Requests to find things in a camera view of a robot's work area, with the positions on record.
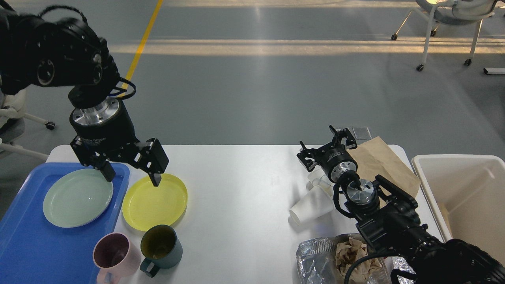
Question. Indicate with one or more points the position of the white office chair left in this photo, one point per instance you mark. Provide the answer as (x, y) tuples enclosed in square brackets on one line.
[(12, 121)]

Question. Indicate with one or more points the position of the dark teal mug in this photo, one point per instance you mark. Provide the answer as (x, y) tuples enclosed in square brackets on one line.
[(161, 248)]

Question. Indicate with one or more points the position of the white office chair right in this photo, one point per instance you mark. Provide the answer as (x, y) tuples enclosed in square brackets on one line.
[(452, 13)]

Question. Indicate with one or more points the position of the aluminium foil sheet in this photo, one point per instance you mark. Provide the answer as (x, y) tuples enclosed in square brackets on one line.
[(316, 262)]

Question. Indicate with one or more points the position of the small clear plastic lid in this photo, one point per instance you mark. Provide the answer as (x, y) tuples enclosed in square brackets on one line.
[(362, 133)]

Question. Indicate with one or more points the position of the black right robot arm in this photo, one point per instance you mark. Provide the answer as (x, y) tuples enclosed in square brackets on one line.
[(388, 222)]

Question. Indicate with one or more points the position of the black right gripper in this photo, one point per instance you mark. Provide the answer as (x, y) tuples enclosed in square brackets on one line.
[(333, 157)]

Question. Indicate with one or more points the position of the brown paper bag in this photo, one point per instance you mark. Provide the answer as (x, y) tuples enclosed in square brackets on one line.
[(375, 157)]

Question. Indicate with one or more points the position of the white bar on floor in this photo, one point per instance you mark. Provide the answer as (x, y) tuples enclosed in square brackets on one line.
[(494, 70)]

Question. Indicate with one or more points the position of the clear plastic cup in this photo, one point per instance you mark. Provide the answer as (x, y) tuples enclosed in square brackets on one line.
[(318, 178)]

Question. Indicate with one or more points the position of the white plastic bin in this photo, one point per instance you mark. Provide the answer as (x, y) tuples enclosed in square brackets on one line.
[(466, 195)]

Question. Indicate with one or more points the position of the white office chair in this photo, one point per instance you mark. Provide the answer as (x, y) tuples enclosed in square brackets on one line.
[(452, 13), (12, 121)]

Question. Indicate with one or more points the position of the white paper cup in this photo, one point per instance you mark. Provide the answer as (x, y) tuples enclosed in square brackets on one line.
[(316, 203)]

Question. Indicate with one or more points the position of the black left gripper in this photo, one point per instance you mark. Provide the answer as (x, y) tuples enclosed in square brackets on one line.
[(105, 132)]

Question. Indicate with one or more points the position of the yellow plate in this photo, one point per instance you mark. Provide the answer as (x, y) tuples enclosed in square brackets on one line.
[(145, 205)]

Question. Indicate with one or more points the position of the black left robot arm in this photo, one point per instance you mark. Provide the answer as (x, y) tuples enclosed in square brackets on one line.
[(57, 47)]

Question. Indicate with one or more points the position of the pale green plate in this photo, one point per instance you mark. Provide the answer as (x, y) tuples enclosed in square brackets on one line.
[(77, 198)]

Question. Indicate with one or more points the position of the crumpled brown paper napkin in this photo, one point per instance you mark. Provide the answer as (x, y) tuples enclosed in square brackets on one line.
[(348, 252)]

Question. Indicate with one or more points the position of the pink mug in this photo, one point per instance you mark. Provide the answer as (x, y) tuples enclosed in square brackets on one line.
[(116, 257)]

